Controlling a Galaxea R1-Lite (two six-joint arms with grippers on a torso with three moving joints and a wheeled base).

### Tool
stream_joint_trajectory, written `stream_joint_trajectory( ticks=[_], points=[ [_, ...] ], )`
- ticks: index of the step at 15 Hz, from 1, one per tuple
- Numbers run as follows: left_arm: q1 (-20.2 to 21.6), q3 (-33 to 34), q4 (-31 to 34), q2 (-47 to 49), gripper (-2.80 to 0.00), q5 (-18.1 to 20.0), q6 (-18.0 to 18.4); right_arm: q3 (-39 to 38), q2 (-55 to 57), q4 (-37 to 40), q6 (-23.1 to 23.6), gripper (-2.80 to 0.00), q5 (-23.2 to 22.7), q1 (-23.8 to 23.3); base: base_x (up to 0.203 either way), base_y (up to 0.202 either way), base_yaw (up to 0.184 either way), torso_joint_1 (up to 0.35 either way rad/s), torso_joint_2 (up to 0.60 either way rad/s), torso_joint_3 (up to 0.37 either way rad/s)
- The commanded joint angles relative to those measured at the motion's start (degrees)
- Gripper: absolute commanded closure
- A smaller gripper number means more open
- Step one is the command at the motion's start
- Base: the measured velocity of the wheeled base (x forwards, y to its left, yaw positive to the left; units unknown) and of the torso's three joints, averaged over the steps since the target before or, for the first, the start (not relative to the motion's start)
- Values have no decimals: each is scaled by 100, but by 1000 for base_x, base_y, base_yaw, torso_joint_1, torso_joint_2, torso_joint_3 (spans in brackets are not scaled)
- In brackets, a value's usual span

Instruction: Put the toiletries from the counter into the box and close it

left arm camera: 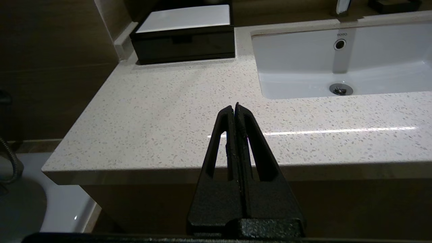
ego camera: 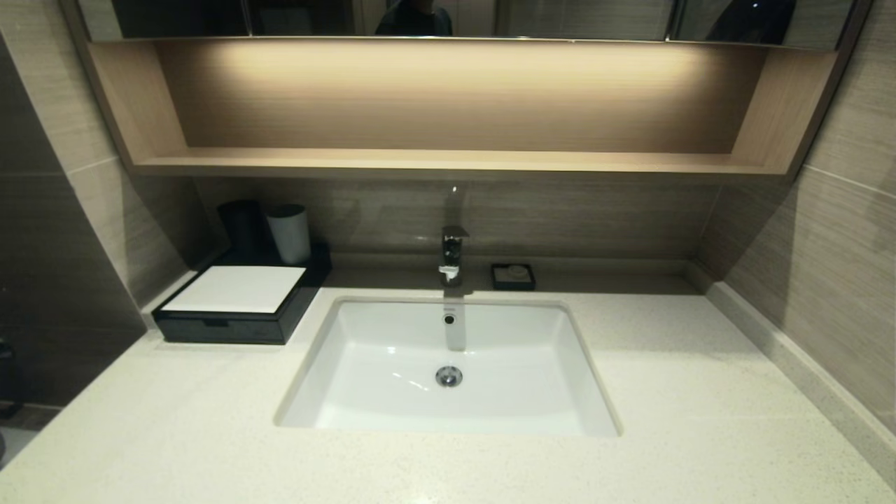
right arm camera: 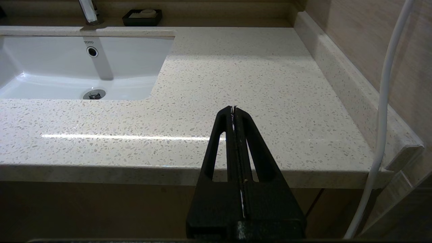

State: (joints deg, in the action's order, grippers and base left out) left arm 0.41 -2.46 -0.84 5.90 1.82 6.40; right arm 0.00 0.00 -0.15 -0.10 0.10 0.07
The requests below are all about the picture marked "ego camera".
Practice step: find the black soap dish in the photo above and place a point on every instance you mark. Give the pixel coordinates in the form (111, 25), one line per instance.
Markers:
(514, 283)

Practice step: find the wooden wall shelf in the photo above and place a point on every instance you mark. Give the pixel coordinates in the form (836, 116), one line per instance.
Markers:
(448, 98)

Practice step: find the black cylindrical container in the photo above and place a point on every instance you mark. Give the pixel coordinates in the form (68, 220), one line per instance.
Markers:
(241, 225)

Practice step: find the mirror cabinet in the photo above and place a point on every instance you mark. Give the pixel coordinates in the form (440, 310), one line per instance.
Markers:
(560, 17)

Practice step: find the white ceramic sink basin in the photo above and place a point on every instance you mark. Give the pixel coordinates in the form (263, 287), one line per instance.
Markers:
(448, 364)

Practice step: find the chrome sink drain stopper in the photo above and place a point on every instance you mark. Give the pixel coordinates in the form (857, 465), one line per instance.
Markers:
(449, 376)

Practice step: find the black box body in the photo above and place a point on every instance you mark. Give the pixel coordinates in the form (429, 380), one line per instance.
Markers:
(315, 269)

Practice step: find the grey cup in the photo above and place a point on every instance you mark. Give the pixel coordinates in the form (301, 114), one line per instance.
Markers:
(290, 234)

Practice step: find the chrome faucet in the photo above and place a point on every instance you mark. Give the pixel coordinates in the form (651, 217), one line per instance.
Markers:
(453, 253)

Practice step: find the round beige soap bar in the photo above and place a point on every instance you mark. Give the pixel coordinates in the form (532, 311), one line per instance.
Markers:
(516, 271)

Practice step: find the black amenity tray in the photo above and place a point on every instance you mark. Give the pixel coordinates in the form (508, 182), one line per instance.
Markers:
(217, 329)

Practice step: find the stone backsplash ledge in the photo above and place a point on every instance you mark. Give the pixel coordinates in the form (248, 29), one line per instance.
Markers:
(805, 364)

